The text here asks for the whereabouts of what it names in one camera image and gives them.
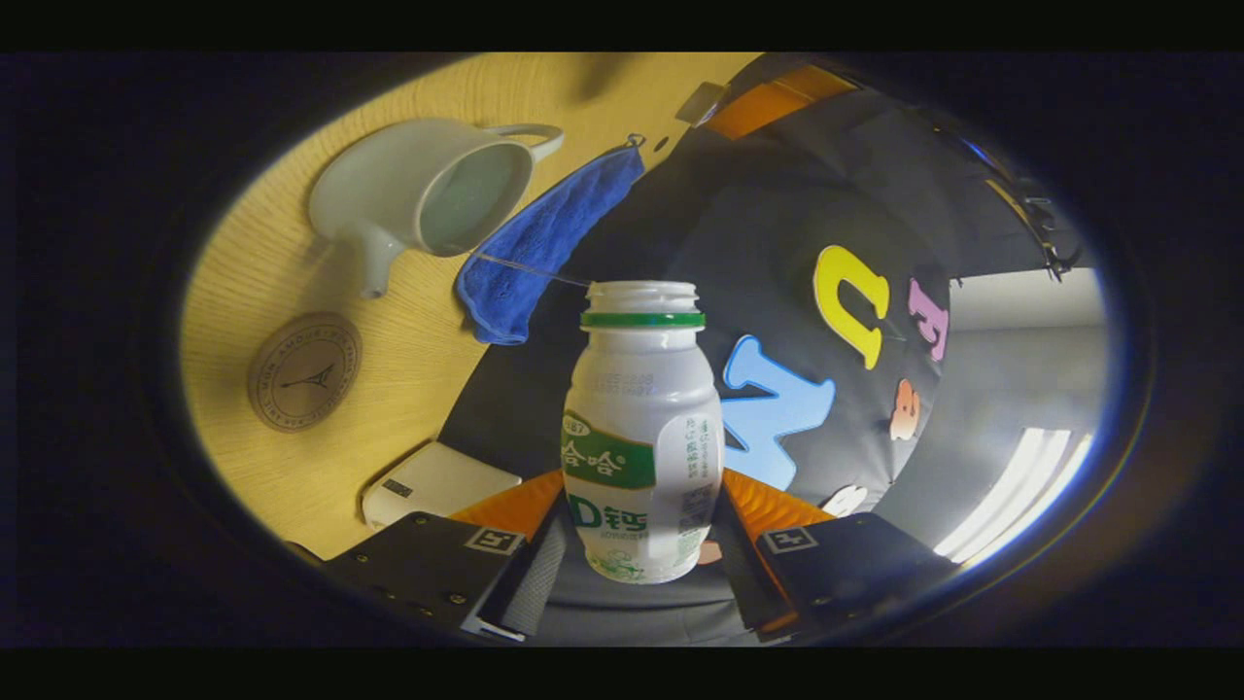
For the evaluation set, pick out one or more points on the white toaster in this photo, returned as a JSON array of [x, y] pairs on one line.
[[437, 481]]

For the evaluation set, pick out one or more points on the blue towel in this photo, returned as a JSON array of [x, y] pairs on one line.
[[544, 243]]

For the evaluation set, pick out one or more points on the round brown coaster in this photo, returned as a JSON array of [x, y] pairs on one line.
[[304, 371]]

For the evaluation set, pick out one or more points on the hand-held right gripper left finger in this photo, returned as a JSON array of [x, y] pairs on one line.
[[539, 574]]

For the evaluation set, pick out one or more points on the white teacup with spout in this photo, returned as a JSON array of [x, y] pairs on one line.
[[379, 194]]

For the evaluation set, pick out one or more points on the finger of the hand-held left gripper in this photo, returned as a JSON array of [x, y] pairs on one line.
[[777, 102]]

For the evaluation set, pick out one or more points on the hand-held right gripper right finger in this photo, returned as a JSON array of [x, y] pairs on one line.
[[748, 583]]

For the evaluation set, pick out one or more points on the white water bottle green label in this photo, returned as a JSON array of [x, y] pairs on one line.
[[641, 428]]

